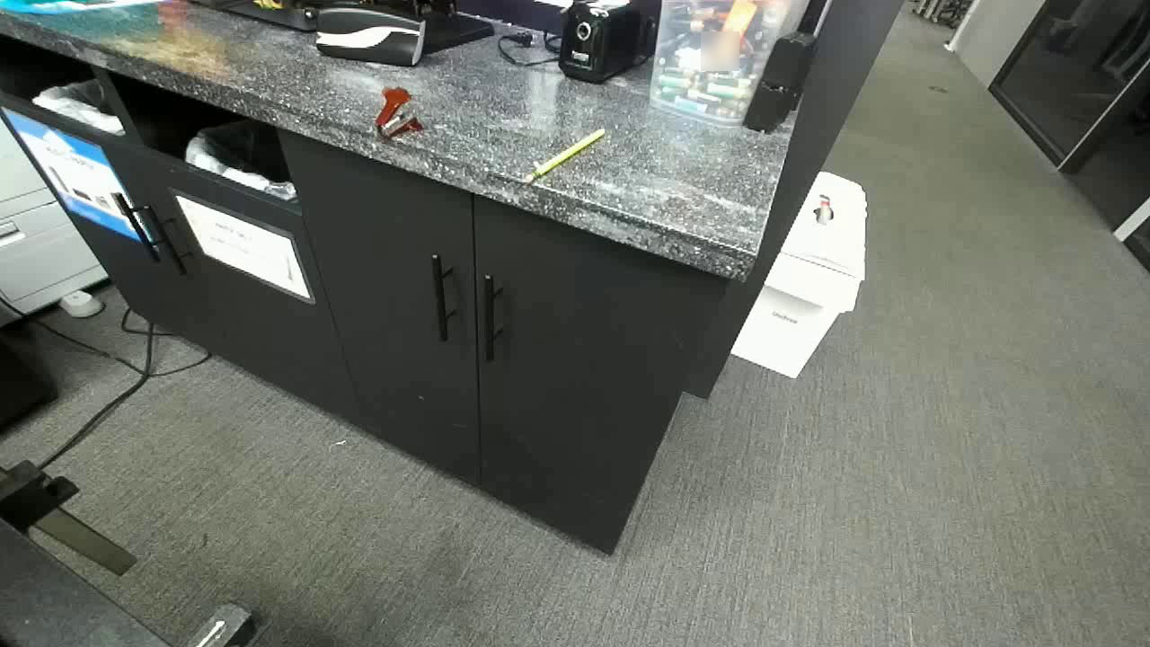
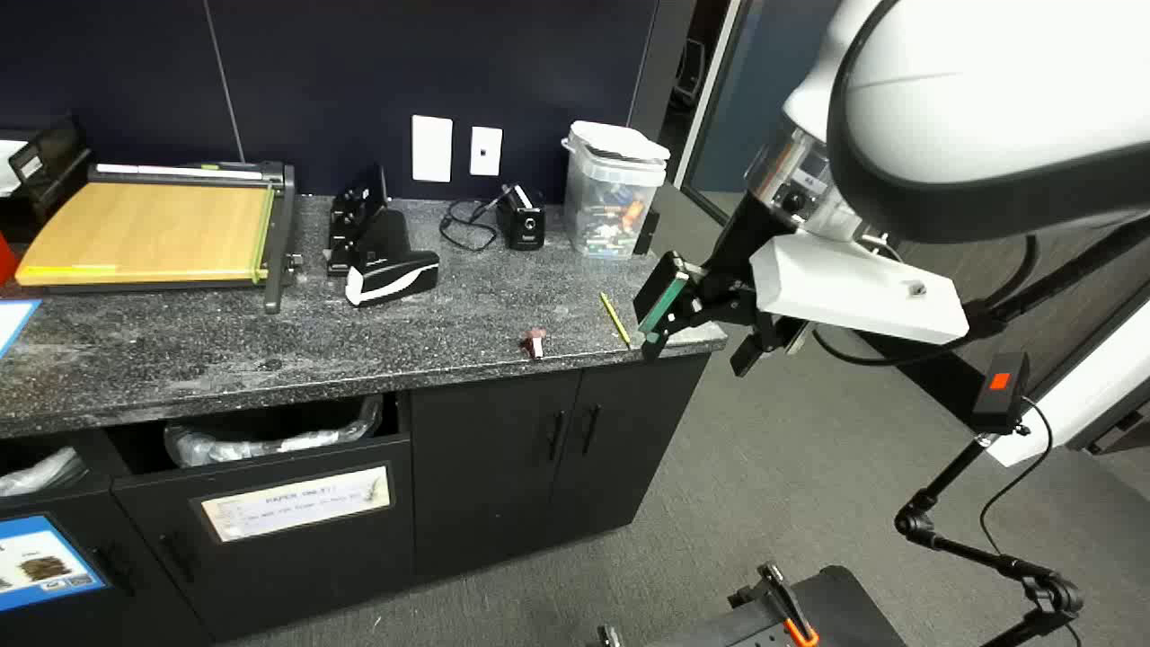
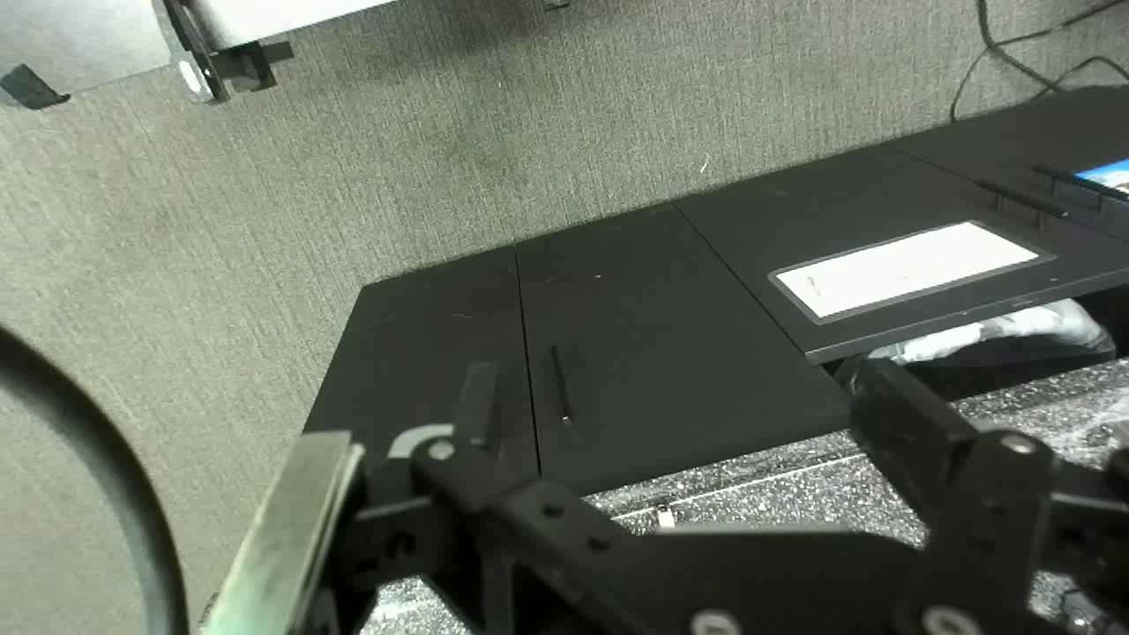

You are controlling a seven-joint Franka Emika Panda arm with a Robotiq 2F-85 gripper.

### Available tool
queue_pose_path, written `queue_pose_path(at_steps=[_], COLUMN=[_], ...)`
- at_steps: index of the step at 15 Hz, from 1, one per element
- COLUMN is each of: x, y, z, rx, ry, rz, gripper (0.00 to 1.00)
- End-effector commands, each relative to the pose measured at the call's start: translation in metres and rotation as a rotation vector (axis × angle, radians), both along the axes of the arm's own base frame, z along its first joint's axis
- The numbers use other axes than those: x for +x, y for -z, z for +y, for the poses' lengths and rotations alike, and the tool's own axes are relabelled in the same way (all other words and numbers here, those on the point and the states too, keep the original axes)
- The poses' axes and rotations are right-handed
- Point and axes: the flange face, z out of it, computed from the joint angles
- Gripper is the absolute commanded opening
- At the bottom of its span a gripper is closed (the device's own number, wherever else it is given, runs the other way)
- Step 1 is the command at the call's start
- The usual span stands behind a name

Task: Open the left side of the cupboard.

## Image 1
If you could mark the black rectangular device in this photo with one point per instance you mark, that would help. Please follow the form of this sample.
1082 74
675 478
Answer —
780 84

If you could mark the yellow pencil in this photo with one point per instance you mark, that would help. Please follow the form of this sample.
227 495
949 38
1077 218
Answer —
567 155

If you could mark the black electric pencil sharpener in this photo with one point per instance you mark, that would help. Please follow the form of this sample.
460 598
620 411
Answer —
602 38

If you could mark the red staple remover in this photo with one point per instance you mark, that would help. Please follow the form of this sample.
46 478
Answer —
396 112

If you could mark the clear plastic display box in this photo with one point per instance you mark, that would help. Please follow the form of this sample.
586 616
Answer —
712 53

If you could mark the white trash bag liner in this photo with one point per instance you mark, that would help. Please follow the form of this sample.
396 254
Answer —
242 153

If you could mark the white paper shredder bin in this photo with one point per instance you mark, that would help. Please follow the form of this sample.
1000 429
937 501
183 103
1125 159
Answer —
813 283

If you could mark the black metal stand base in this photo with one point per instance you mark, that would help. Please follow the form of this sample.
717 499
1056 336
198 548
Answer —
38 501

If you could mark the white filing cabinet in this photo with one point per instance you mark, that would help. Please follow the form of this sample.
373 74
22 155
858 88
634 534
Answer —
41 254

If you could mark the black silver stapler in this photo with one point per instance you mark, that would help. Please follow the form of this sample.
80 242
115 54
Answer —
363 35

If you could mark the black trash bin drawer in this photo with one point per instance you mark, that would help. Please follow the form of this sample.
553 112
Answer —
247 320

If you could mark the blue white poster sign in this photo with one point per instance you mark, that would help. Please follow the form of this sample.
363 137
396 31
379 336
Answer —
80 173

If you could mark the white paper label sign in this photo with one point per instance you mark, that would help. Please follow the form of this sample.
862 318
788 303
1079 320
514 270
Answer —
242 245

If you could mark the black door handle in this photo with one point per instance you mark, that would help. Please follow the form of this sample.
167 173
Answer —
490 301
445 309

